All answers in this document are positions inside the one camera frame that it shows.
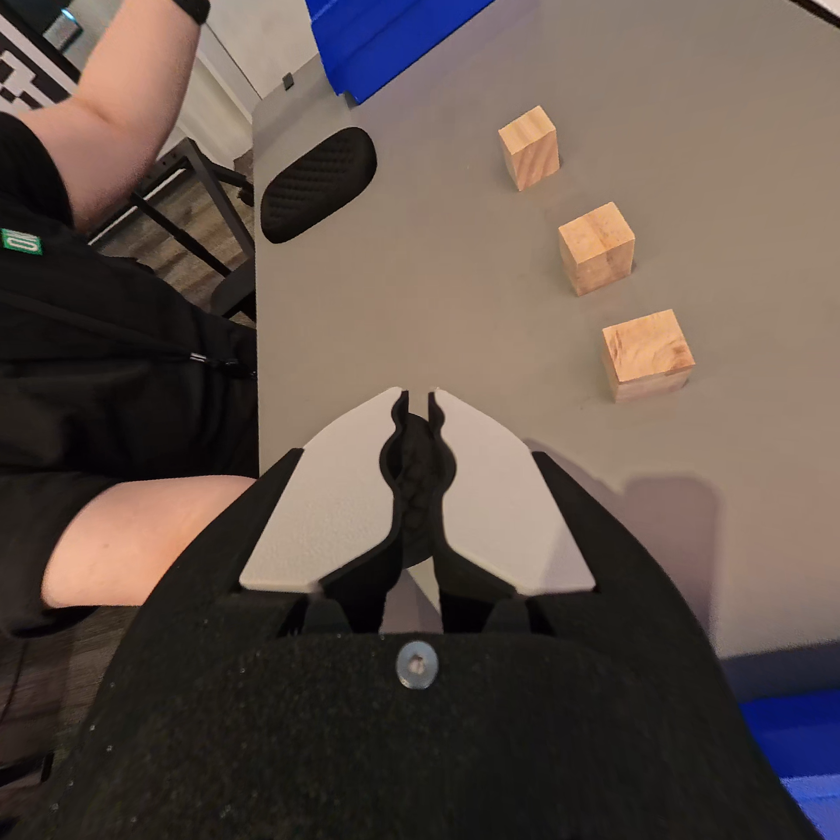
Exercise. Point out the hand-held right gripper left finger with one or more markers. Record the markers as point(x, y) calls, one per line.
point(321, 512)

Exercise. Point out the light wooden cube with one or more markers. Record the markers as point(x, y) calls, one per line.
point(528, 148)
point(597, 249)
point(646, 354)

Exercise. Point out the person's right forearm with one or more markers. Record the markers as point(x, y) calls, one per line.
point(144, 538)

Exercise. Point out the person's left forearm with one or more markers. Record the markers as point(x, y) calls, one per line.
point(118, 98)

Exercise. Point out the black metal table frame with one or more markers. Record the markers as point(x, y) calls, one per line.
point(203, 157)

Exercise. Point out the blue plastic bin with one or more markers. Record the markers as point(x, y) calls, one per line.
point(387, 39)
point(794, 748)

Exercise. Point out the black zip jacket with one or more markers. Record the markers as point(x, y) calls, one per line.
point(98, 394)

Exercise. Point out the black framed task sign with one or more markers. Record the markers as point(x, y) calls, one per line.
point(26, 72)

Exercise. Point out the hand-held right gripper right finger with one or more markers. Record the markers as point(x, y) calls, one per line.
point(512, 512)

